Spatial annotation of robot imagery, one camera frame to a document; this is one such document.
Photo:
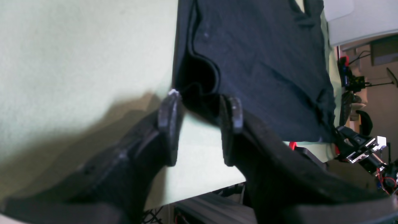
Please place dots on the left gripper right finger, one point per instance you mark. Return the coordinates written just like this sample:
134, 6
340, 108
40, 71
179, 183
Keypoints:
285, 187

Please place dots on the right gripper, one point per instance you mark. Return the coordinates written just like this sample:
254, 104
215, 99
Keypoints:
352, 146

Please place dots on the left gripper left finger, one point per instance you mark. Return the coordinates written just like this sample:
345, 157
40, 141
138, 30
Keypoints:
112, 187

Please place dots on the black T-shirt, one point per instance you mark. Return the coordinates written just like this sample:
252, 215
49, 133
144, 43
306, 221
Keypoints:
268, 53

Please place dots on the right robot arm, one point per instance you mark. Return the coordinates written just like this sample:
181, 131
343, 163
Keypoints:
384, 172

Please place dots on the blue orange bar clamp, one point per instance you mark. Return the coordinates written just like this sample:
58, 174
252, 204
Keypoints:
307, 154

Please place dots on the blue clamp at right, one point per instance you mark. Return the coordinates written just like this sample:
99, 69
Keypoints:
344, 70

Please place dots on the light green table cloth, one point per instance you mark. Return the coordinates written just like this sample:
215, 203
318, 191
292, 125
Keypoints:
77, 75

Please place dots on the white bin right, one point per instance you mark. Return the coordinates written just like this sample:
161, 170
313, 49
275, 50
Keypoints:
353, 20

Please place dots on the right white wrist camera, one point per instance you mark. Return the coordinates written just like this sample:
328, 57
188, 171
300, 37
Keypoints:
381, 143

